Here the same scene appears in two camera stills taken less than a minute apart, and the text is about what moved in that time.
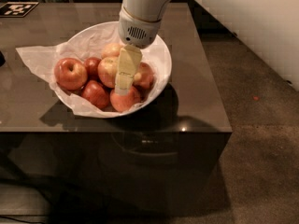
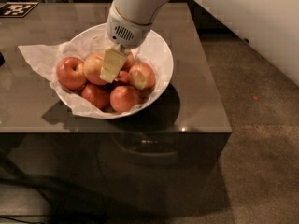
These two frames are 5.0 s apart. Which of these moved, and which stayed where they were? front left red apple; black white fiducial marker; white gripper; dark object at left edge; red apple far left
Moved: white gripper
Stayed: red apple far left; black white fiducial marker; dark object at left edge; front left red apple
